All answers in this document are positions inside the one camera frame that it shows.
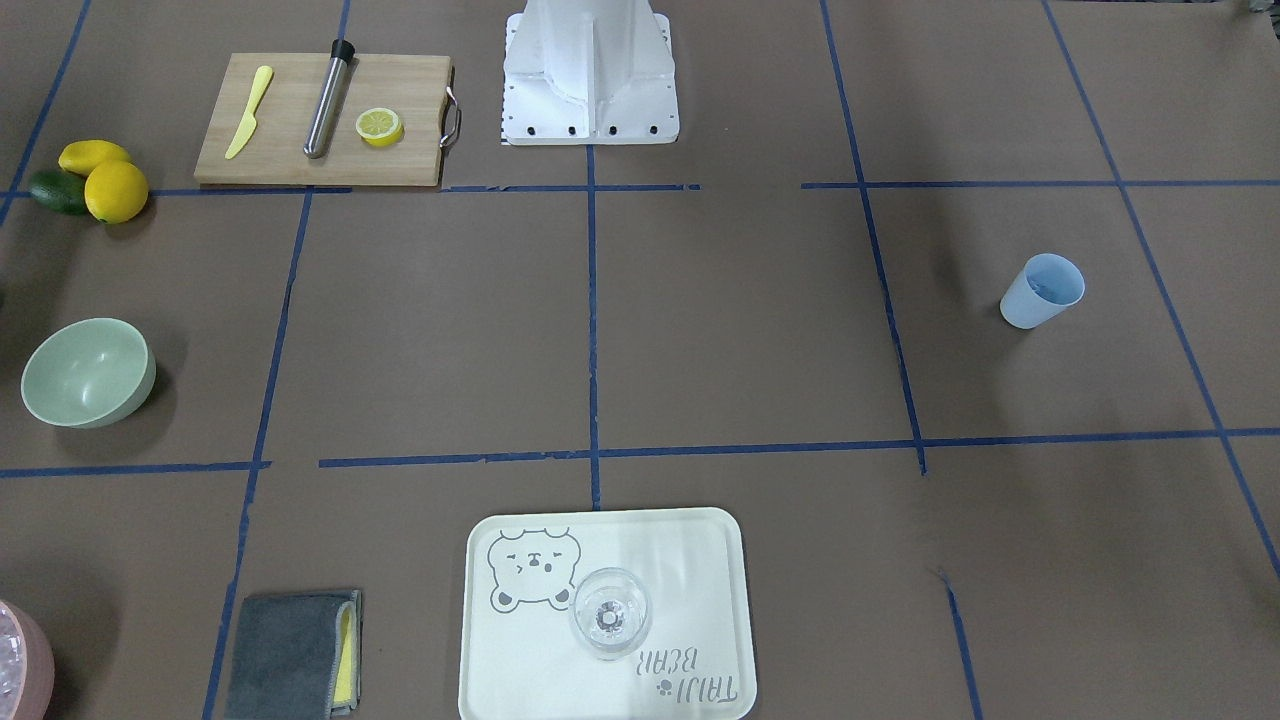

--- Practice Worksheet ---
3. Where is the yellow lemon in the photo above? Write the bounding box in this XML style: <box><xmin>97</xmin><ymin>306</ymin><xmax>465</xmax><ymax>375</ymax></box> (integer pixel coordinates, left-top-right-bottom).
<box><xmin>58</xmin><ymin>138</ymin><xmax>132</xmax><ymax>178</ymax></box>
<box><xmin>84</xmin><ymin>160</ymin><xmax>150</xmax><ymax>225</ymax></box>

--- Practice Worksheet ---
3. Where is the clear glass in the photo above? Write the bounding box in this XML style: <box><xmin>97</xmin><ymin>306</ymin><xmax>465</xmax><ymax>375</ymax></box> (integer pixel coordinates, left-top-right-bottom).
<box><xmin>570</xmin><ymin>568</ymin><xmax>653</xmax><ymax>662</ymax></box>

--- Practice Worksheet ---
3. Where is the grey folded cloth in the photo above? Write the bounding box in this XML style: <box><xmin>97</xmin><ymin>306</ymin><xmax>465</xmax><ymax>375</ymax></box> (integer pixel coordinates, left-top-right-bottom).
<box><xmin>224</xmin><ymin>588</ymin><xmax>364</xmax><ymax>719</ymax></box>

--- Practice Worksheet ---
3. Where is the green bowl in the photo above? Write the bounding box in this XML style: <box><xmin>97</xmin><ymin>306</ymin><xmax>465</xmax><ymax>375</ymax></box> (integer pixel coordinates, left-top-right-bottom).
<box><xmin>20</xmin><ymin>316</ymin><xmax>157</xmax><ymax>429</ymax></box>

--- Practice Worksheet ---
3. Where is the yellow plastic knife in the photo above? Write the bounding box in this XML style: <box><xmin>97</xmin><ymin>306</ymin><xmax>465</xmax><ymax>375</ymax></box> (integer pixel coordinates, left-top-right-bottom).
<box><xmin>224</xmin><ymin>65</ymin><xmax>274</xmax><ymax>160</ymax></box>

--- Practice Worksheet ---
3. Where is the light blue plastic cup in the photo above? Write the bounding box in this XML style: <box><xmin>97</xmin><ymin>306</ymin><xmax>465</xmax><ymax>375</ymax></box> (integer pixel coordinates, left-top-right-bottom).
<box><xmin>998</xmin><ymin>252</ymin><xmax>1085</xmax><ymax>331</ymax></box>

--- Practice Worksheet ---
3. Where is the steel muddler black tip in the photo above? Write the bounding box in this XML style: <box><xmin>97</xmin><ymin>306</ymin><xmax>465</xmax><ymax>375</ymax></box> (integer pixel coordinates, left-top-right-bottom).
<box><xmin>303</xmin><ymin>38</ymin><xmax>355</xmax><ymax>159</ymax></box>

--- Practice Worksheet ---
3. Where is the half lemon slice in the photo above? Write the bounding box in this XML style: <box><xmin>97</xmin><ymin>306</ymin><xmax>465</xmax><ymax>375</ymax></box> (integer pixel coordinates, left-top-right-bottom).
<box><xmin>355</xmin><ymin>108</ymin><xmax>404</xmax><ymax>149</ymax></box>

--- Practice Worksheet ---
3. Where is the wooden cutting board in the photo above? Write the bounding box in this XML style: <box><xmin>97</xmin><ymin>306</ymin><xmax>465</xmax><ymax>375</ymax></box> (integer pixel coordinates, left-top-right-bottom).
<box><xmin>195</xmin><ymin>53</ymin><xmax>458</xmax><ymax>187</ymax></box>

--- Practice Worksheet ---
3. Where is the cream bear tray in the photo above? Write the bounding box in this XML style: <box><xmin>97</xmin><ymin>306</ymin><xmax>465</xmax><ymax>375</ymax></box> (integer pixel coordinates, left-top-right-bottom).
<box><xmin>457</xmin><ymin>507</ymin><xmax>758</xmax><ymax>719</ymax></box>

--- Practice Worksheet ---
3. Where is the pink bowl with ice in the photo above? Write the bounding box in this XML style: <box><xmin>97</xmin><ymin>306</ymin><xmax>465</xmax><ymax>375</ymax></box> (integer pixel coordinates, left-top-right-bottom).
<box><xmin>1</xmin><ymin>601</ymin><xmax>55</xmax><ymax>719</ymax></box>

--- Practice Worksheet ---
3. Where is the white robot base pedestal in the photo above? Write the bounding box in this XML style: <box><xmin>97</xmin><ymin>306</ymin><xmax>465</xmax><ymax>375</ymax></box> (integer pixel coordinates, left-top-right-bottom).
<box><xmin>500</xmin><ymin>1</ymin><xmax>681</xmax><ymax>147</ymax></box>

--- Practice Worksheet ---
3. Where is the green lime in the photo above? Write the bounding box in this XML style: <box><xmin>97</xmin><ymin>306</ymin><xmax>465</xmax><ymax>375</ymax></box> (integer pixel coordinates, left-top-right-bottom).
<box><xmin>28</xmin><ymin>169</ymin><xmax>90</xmax><ymax>217</ymax></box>

